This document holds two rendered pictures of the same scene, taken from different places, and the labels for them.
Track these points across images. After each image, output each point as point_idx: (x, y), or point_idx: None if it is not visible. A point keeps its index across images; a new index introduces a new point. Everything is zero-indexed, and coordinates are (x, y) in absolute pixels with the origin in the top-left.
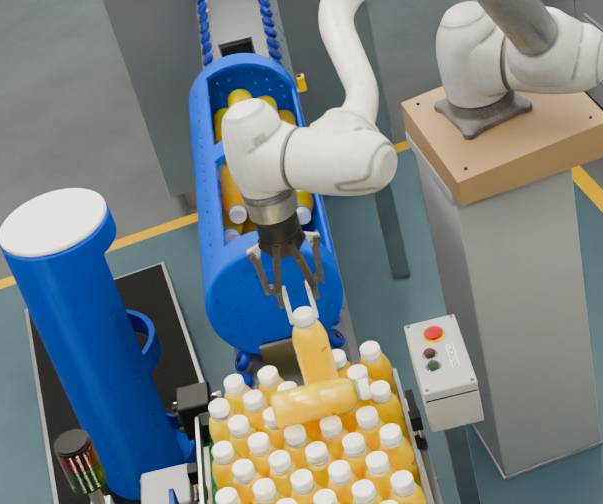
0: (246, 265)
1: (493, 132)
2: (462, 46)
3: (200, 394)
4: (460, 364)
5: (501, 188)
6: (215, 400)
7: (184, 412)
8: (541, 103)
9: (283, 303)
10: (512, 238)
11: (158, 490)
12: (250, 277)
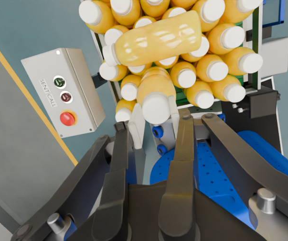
0: (229, 204)
1: None
2: None
3: (257, 105)
4: (39, 82)
5: None
6: (255, 70)
7: (270, 90)
8: None
9: (180, 112)
10: (97, 203)
11: (277, 55)
12: (223, 192)
